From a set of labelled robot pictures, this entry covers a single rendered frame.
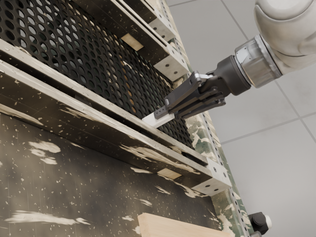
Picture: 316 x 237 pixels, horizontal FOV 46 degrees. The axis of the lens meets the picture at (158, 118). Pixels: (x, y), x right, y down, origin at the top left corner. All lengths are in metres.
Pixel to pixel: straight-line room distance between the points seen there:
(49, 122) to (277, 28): 0.36
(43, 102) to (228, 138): 1.75
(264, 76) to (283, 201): 1.49
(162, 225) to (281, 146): 1.60
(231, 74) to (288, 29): 0.22
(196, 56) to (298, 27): 2.09
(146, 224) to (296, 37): 0.41
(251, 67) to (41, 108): 0.37
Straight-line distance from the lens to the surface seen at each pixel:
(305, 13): 0.50
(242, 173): 2.14
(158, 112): 0.77
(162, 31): 1.36
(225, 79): 0.71
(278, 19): 0.51
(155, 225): 0.73
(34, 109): 0.57
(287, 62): 0.68
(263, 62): 0.69
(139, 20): 1.11
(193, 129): 1.19
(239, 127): 2.28
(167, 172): 0.87
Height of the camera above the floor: 1.91
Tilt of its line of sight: 58 degrees down
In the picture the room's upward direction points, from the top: straight up
